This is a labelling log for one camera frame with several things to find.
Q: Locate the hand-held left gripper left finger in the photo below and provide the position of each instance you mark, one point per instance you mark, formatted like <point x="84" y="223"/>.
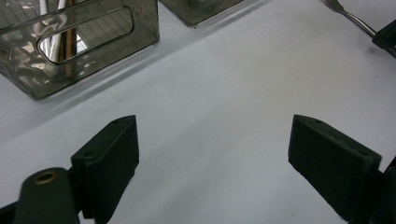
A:
<point x="106" y="168"/>

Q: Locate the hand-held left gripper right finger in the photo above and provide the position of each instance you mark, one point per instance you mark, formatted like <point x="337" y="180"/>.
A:
<point x="333" y="165"/>

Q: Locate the brown wooden chopstick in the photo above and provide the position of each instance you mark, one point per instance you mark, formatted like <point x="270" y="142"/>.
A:
<point x="73" y="40"/>
<point x="66" y="43"/>

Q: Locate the white chopstick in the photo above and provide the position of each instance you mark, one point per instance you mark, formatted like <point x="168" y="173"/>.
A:
<point x="43" y="6"/>
<point x="61" y="3"/>

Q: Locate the smoky clear plastic bin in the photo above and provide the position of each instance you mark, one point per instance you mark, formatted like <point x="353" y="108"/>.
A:
<point x="202" y="12"/>
<point x="18" y="71"/>

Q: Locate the steel fork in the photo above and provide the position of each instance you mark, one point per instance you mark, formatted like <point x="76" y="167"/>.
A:
<point x="358" y="21"/>

